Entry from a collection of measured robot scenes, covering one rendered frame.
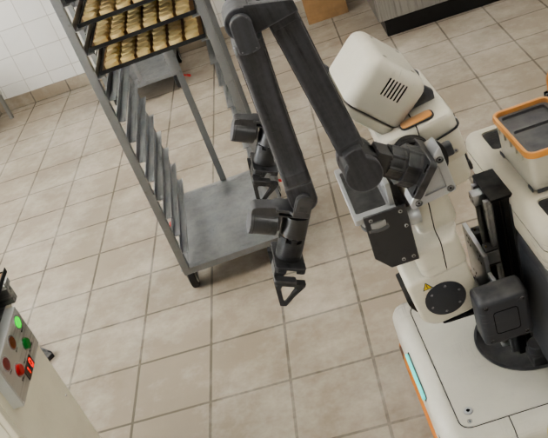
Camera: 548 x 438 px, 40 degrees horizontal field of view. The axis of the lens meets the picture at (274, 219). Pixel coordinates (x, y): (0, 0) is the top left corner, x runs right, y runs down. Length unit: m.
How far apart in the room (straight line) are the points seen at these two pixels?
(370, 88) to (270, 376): 1.43
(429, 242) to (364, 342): 0.97
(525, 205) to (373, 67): 0.51
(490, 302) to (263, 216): 0.62
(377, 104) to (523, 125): 0.46
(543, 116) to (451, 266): 0.43
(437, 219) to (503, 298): 0.24
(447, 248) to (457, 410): 0.48
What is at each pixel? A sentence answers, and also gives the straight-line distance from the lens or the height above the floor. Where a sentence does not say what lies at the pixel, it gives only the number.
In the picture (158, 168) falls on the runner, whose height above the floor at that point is 0.50.
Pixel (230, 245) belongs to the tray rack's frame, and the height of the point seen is 0.15.
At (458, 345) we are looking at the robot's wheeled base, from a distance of 2.25.
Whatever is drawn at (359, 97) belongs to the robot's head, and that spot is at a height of 1.19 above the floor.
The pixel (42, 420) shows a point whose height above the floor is 0.57.
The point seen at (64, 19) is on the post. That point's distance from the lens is 2.72.
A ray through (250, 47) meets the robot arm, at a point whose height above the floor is 1.43.
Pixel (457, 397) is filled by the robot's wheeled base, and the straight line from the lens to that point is 2.12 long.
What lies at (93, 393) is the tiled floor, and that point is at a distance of 3.08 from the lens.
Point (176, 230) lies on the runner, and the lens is 3.10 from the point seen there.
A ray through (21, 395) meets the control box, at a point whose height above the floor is 0.72.
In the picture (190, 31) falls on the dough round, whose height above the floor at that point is 1.06.
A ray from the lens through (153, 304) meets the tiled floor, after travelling 3.33.
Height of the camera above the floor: 1.88
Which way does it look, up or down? 32 degrees down
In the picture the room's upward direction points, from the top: 21 degrees counter-clockwise
